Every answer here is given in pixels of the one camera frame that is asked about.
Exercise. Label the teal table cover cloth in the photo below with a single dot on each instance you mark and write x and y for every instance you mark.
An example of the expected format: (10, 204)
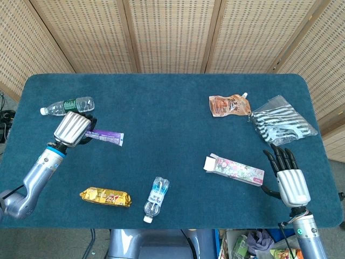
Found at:
(172, 113)

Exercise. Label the purple cloth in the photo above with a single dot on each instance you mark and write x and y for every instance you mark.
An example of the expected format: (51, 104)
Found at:
(260, 241)

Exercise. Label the green label water bottle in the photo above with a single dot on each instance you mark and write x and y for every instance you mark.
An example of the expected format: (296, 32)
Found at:
(70, 105)

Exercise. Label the orange snack package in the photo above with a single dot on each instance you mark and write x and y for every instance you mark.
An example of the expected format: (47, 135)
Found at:
(285, 254)

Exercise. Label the woven bamboo folding screen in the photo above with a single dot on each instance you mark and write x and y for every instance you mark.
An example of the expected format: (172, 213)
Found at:
(172, 35)

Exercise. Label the green snack package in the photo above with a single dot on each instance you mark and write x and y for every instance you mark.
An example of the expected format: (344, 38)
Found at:
(240, 246)

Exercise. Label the floral pink box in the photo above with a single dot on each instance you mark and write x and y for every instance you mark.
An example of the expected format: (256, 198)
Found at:
(237, 169)

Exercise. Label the grey robot torso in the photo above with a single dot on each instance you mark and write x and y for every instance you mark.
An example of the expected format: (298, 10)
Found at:
(161, 244)

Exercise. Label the striped plastic bag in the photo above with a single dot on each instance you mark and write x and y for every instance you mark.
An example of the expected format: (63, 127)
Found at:
(280, 124)

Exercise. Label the gold biscuit package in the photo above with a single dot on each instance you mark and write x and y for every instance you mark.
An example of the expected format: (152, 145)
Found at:
(107, 197)

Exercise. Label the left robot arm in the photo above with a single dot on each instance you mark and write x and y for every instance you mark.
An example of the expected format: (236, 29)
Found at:
(35, 178)

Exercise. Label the brown spout pouch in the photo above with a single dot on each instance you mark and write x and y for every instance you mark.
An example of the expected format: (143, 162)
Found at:
(229, 105)

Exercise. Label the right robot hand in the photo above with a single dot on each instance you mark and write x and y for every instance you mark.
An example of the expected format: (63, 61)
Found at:
(292, 186)

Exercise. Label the blue label water bottle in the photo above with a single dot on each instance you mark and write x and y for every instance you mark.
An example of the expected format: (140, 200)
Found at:
(156, 197)

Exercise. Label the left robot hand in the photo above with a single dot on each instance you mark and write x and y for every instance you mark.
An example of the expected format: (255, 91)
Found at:
(71, 129)

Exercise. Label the purple toothpaste tube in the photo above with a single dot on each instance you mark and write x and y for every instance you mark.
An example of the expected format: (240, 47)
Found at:
(107, 136)

